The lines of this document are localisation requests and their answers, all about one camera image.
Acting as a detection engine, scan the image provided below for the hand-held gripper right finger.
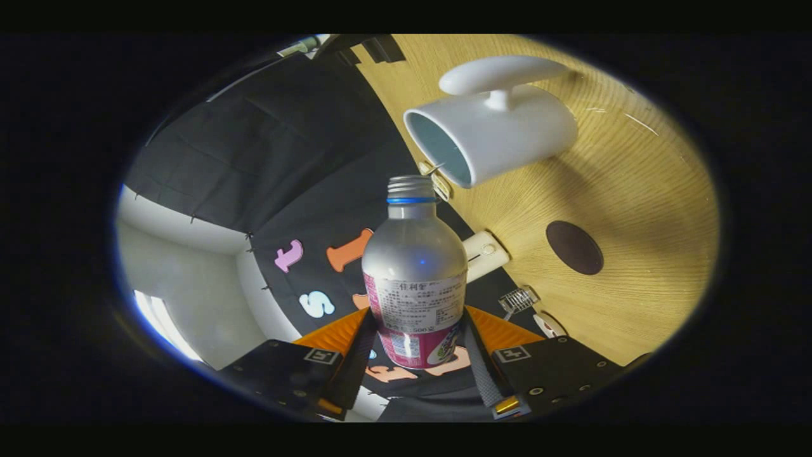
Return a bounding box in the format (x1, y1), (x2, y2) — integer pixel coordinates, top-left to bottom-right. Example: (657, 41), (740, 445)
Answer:
(460, 305), (635, 420)

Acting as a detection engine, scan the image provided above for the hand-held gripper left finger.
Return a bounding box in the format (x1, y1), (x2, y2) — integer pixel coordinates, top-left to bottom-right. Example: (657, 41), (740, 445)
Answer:
(219, 308), (379, 421)

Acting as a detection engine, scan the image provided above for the silver juice bottle pink label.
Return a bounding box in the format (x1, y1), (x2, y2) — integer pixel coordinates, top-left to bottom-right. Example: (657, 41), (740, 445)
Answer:
(361, 176), (468, 370)

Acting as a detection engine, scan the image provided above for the dark brown round coaster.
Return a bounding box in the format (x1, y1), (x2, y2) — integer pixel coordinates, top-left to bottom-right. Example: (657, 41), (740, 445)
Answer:
(546, 220), (605, 275)

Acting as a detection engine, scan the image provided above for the white cup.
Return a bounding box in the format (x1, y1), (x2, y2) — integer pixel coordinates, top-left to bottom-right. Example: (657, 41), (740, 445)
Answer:
(403, 55), (579, 189)

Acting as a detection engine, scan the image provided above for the white round plate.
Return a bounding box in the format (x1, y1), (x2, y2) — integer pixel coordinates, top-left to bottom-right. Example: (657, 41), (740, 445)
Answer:
(533, 312), (568, 339)

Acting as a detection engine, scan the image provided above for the white toaster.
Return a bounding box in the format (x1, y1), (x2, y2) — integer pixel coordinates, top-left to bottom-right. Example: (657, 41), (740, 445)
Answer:
(462, 230), (511, 284)

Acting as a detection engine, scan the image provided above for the white divided sauce tray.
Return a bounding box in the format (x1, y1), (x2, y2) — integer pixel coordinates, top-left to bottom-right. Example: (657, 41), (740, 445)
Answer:
(417, 162), (452, 202)

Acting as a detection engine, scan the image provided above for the ceiling light panel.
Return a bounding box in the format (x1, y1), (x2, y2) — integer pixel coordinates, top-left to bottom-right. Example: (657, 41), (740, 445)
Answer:
(133, 290), (204, 362)

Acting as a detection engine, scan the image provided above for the wooden table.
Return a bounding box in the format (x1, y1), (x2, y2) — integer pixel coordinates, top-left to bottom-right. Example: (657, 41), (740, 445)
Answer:
(346, 34), (721, 369)

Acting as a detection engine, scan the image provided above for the black backdrop cloth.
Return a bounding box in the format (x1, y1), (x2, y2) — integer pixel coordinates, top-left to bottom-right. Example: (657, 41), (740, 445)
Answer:
(124, 34), (546, 423)

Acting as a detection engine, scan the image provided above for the black table edge clamp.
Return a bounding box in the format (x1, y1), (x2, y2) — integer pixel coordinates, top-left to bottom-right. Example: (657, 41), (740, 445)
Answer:
(333, 34), (407, 66)

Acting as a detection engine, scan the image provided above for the metal wire holder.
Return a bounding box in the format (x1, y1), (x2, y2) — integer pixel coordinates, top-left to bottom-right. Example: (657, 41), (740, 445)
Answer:
(498, 286), (541, 321)

